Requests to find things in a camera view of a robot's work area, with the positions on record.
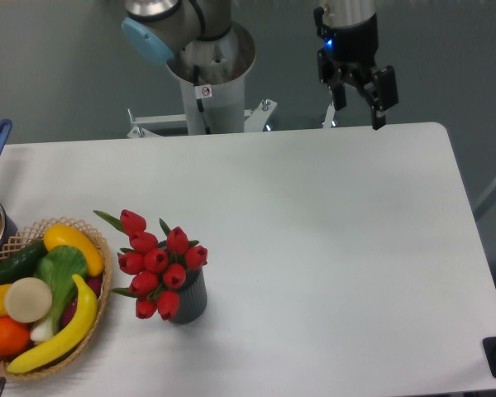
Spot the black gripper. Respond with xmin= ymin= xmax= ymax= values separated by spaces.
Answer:
xmin=313 ymin=6 xmax=398 ymax=130

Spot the red tulip bouquet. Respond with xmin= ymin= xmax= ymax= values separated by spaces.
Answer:
xmin=94 ymin=209 xmax=203 ymax=319

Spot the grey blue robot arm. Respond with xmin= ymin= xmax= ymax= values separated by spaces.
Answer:
xmin=122 ymin=1 xmax=398 ymax=135

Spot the dark grey ribbed vase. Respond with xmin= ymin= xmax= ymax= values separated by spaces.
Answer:
xmin=156 ymin=245 xmax=207 ymax=324

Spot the purple red vegetable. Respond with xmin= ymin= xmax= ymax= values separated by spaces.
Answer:
xmin=60 ymin=276 xmax=103 ymax=328

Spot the yellow squash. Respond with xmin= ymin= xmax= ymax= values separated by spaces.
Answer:
xmin=43 ymin=223 xmax=104 ymax=277

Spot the green bok choy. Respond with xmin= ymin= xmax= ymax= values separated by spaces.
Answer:
xmin=31 ymin=245 xmax=88 ymax=344

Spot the yellow banana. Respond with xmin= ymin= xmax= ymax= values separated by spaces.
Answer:
xmin=7 ymin=274 xmax=98 ymax=374

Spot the woven wicker basket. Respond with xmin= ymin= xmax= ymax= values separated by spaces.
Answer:
xmin=0 ymin=217 xmax=112 ymax=381

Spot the green cucumber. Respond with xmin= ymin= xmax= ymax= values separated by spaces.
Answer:
xmin=0 ymin=241 xmax=48 ymax=285

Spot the beige round disc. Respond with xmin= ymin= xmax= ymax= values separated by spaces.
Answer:
xmin=4 ymin=277 xmax=53 ymax=323

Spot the orange fruit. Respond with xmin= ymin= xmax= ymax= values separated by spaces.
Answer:
xmin=0 ymin=317 xmax=31 ymax=357

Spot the white metal base frame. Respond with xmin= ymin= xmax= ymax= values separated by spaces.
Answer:
xmin=126 ymin=98 xmax=340 ymax=139

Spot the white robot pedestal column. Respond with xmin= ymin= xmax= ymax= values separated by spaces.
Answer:
xmin=167 ymin=22 xmax=255 ymax=136

